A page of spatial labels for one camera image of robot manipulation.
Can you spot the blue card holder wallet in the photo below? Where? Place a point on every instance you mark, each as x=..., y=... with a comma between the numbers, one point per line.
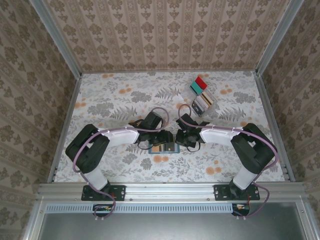
x=177, y=149

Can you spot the black printed credit card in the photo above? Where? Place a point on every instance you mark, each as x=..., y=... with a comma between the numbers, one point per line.
x=198, y=108

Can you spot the clear acrylic card stand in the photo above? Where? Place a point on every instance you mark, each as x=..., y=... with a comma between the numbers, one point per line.
x=211, y=111

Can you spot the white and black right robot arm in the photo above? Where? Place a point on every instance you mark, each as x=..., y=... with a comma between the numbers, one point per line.
x=217, y=136

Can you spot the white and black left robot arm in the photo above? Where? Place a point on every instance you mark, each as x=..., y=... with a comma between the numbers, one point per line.
x=122, y=136

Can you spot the white credit card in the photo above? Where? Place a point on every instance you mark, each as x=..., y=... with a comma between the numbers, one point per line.
x=203, y=105

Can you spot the beige striped credit card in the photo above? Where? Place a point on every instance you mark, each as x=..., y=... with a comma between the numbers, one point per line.
x=208, y=98

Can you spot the teal credit card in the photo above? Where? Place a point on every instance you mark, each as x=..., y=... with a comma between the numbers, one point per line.
x=196, y=87

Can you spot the red credit card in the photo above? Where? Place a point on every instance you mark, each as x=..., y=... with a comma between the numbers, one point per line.
x=201, y=82

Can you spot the grey metal panel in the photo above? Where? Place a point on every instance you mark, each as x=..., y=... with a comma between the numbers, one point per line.
x=170, y=227

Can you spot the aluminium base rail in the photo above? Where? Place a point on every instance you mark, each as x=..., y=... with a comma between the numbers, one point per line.
x=170, y=191

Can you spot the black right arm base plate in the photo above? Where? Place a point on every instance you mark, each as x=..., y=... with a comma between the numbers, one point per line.
x=221, y=192

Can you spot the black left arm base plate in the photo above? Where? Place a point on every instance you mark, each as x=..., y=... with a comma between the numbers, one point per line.
x=117, y=192

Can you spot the aluminium rear rail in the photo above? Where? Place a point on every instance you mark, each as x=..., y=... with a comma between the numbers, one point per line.
x=170, y=72

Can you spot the aluminium side rail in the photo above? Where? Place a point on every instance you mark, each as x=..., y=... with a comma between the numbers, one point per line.
x=271, y=115
x=70, y=110

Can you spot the aluminium corner post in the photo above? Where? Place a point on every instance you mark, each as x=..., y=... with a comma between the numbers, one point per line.
x=278, y=37
x=57, y=40

